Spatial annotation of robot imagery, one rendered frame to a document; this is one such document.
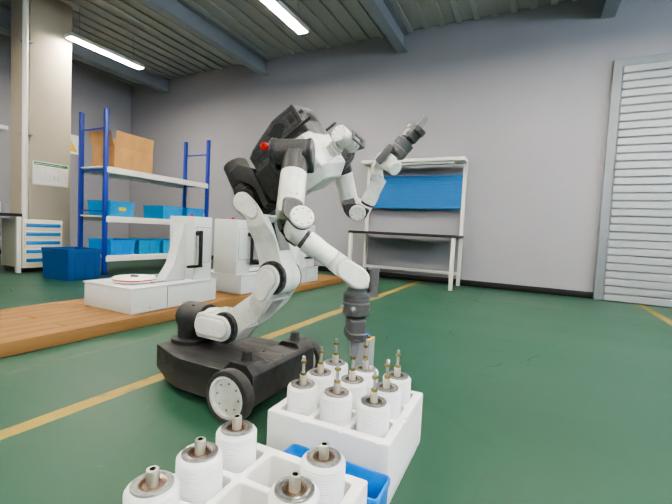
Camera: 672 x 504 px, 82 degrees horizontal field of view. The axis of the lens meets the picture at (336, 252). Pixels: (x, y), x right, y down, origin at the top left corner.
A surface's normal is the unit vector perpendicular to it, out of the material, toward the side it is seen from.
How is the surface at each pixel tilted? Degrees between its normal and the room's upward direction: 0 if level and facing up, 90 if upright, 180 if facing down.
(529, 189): 90
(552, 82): 90
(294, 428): 90
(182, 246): 90
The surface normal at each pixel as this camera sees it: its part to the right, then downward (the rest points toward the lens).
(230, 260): -0.45, 0.03
